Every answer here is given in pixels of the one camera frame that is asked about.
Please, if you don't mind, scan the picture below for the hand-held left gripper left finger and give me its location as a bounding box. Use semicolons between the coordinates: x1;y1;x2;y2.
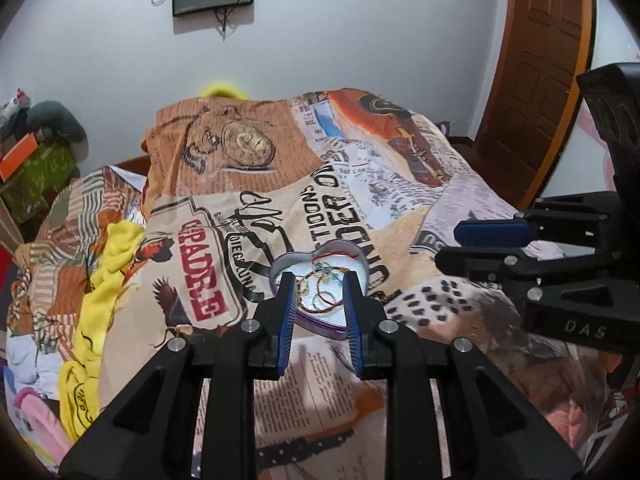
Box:
59;271;297;480

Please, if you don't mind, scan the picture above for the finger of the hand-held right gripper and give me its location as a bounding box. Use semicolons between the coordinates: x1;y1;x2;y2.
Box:
454;192;621;248
434;246;622;292

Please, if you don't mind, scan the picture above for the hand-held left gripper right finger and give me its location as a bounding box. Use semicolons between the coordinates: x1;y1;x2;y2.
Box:
342;271;586;480

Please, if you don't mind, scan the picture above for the purple heart-shaped tin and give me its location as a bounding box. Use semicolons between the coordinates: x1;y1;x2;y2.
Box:
269;241;371;342

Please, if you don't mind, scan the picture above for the pile of gold jewelry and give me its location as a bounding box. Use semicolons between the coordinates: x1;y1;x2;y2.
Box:
297;254;354;312

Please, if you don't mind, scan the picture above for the brown wooden door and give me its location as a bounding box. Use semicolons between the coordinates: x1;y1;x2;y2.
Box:
474;0;599;212

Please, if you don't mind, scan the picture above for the printed blanket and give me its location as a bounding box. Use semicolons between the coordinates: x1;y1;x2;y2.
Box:
10;87;626;480

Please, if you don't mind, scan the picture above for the yellow cloth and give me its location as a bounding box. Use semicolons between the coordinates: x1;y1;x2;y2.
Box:
57;221;151;442

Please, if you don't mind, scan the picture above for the yellow toy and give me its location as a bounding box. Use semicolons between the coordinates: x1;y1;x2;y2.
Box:
200;81;251;101

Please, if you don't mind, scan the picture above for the white cloth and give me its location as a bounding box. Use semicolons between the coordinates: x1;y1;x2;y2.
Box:
4;329;67;402

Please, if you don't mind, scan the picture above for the pink cloth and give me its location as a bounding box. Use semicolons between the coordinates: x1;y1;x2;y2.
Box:
14;389;74;462

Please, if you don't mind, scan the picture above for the green box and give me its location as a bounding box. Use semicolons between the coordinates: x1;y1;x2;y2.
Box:
0;140;81;224

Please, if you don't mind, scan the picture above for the grey neck pillow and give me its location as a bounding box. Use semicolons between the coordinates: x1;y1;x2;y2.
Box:
25;100;90;147

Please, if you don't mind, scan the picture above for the orange box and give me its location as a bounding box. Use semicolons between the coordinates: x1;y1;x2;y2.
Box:
0;132;40;184

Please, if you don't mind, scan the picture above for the white plush toy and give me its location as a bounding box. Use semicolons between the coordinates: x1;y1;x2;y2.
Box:
0;89;32;134

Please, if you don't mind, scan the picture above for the black hanging cable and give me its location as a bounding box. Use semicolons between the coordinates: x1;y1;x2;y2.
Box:
215;4;242;41

